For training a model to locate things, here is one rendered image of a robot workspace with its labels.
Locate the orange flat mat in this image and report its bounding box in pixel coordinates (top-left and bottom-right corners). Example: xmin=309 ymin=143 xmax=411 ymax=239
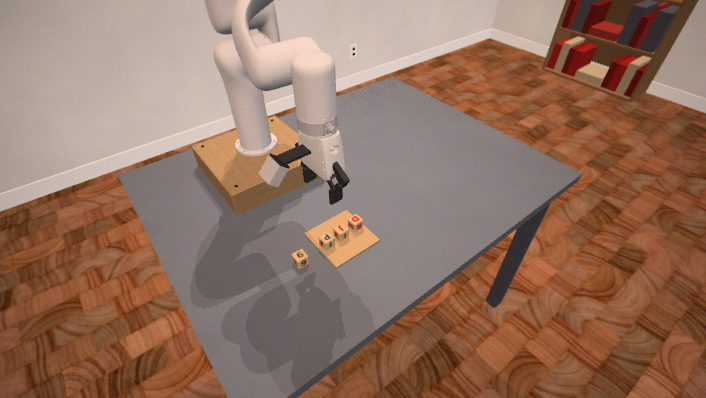
xmin=304 ymin=210 xmax=380 ymax=268

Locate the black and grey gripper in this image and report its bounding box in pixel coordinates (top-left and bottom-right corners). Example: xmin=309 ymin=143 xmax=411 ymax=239
xmin=295 ymin=129 xmax=350 ymax=205

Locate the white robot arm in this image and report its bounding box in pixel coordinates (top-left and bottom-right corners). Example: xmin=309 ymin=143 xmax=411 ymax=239
xmin=205 ymin=0 xmax=338 ymax=187

